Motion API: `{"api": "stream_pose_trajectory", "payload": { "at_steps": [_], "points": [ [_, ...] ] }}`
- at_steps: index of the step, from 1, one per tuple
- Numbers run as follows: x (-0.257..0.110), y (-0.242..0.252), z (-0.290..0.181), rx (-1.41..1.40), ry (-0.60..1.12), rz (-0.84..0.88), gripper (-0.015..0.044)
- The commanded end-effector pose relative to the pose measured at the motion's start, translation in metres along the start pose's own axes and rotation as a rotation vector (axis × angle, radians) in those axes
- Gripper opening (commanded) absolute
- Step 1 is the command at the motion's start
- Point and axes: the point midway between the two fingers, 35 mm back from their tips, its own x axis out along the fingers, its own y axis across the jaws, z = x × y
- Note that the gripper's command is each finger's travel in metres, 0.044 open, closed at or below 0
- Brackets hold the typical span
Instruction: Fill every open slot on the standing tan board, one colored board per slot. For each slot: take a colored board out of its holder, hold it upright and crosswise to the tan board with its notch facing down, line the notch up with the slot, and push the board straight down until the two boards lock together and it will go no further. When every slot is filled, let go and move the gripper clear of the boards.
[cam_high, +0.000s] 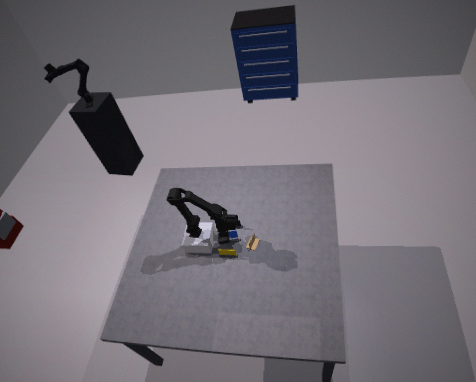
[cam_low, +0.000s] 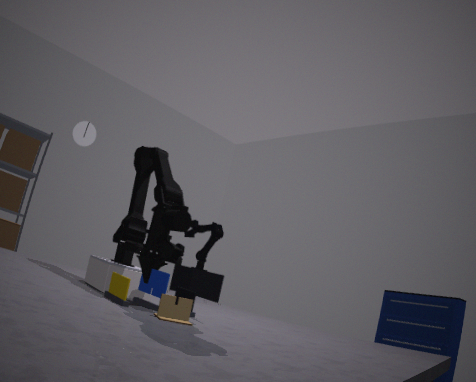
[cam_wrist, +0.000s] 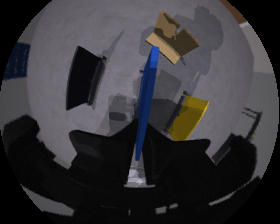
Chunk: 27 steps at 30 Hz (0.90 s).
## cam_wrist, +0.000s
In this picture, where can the blue board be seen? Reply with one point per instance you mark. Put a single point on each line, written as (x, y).
(146, 91)

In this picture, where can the tan notched board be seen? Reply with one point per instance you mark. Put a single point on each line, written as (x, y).
(171, 44)

